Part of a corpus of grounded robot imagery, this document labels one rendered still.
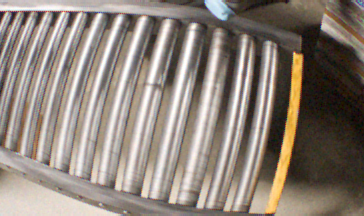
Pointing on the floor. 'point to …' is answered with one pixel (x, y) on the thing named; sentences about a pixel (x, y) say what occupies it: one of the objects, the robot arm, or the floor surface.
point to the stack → (359, 54)
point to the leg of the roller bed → (280, 94)
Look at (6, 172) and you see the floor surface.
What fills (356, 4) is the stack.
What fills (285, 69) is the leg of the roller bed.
